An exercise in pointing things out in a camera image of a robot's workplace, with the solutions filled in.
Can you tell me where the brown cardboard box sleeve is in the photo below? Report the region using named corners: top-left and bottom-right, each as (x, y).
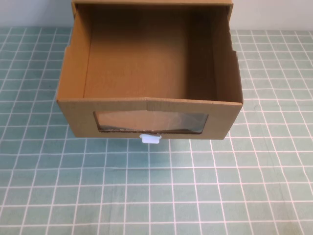
top-left (71, 0), bottom-right (235, 15)

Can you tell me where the white plastic drawer handle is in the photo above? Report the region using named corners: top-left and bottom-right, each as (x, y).
top-left (138, 133), bottom-right (162, 145)

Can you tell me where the green white checked tablecloth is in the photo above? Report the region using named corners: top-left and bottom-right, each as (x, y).
top-left (0, 26), bottom-right (313, 235)

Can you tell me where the brown cardboard drawer with window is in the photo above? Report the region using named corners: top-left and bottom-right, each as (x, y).
top-left (58, 4), bottom-right (244, 141)

